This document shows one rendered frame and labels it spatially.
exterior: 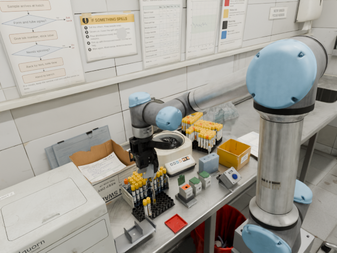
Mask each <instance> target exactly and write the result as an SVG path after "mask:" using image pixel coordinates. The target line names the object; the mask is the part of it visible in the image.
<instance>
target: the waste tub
mask: <svg viewBox="0 0 337 253"><path fill-rule="evenodd" d="M251 147H252V146H250V145H247V144H245V143H242V142H239V141H237V140H234V139H231V138H230V139H228V140H227V141H225V142H224V143H222V144H221V145H219V146H218V147H217V155H218V156H219V164H221V165H223V166H225V167H227V168H231V167H234V169H235V170H236V171H237V172H238V171H239V170H240V169H241V168H242V167H244V166H245V165H246V164H247V163H248V162H249V161H250V153H251Z"/></svg>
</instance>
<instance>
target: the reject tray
mask: <svg viewBox="0 0 337 253"><path fill-rule="evenodd" d="M164 223H165V224H166V225H167V226H168V227H169V228H170V229H171V230H172V231H173V232H174V233H175V234H176V233H177V232H178V231H180V230H181V229H182V228H184V227H185V226H186V225H188V223H187V222H186V221H185V220H184V219H182V218H181V217H180V216H179V215H178V214H175V215H174V216H172V217H171V218H169V219H168V220H167V221H165V222H164Z"/></svg>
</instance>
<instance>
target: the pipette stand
mask: <svg viewBox="0 0 337 253"><path fill-rule="evenodd" d="M218 167H219V156H218V155H217V154H215V153H211V154H210V157H209V155H207V156H204V157H202V158H199V170H198V171H197V173H198V174H200V173H201V172H203V171H206V172H207V173H209V174H210V176H211V177H213V176H215V175H217V174H219V173H220V171H219V170H218Z"/></svg>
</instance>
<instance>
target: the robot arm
mask: <svg viewBox="0 0 337 253"><path fill-rule="evenodd" d="M327 66H328V52H327V49H326V47H325V46H324V44H323V43H322V42H321V41H320V40H318V39H317V38H314V37H311V36H307V35H299V36H294V37H290V38H288V39H283V40H279V41H275V42H273V43H271V44H269V45H267V46H266V47H264V48H263V49H262V50H261V51H259V52H258V53H257V54H256V55H255V56H254V57H253V59H252V60H251V62H250V64H249V66H247V67H245V68H243V69H240V70H238V71H236V72H233V73H231V74H229V75H227V76H224V77H222V78H220V79H218V80H215V81H213V82H211V83H208V84H206V85H204V86H202V87H199V88H197V89H195V90H193V91H190V92H187V93H185V94H183V95H181V96H179V97H177V98H174V99H172V100H170V101H167V102H165V103H163V104H159V103H155V102H152V101H151V98H150V94H148V93H147V92H136V93H133V94H131V95H130V96H129V98H128V101H129V111H130V118H131V127H132V134H133V137H131V138H129V144H130V150H128V152H129V159H130V162H132V161H134V162H135V163H136V166H137V167H138V168H139V169H138V170H137V173H138V174H140V173H145V174H144V175H143V178H144V179H146V178H149V179H150V178H151V180H153V179H154V178H155V176H156V174H157V172H158V168H159V163H158V157H157V153H156V150H155V149H154V148H155V147H156V148H164V149H166V148H167V149H169V147H170V145H171V143H170V142H169V141H168V140H167V139H163V138H162V139H161V138H153V126H155V127H158V128H160V129H162V130H167V131H171V132H172V131H175V130H177V129H178V126H180V125H181V122H182V119H183V118H185V117H186V116H188V115H190V114H193V113H196V112H199V111H202V110H205V109H207V108H210V107H213V106H216V105H219V104H222V103H225V102H228V101H231V100H234V99H237V98H240V97H243V96H246V95H249V94H250V95H252V97H253V108H254V109H255V110H256V111H257V112H258V113H259V114H260V126H259V145H258V164H257V183H256V196H255V197H253V198H252V199H251V201H250V204H249V218H248V222H247V224H246V225H244V227H243V230H242V239H243V241H244V243H245V244H246V246H247V247H248V248H249V249H250V250H251V251H252V252H253V253H298V251H299V249H300V246H301V234H300V228H301V226H302V223H303V221H304V218H305V216H306V213H307V210H308V208H309V205H310V203H311V202H312V191H311V190H310V188H309V187H307V186H306V185H305V184H304V183H302V182H301V181H299V180H297V179H296V176H297V168H298V160H299V153H300V145H301V137H302V129H303V122H304V117H305V116H307V115H308V114H310V113H311V112H313V110H314V105H315V99H316V92H317V85H318V81H319V79H320V78H321V77H322V76H323V74H324V73H325V71H326V69H327ZM130 153H132V154H133V158H132V159H131V157H130Z"/></svg>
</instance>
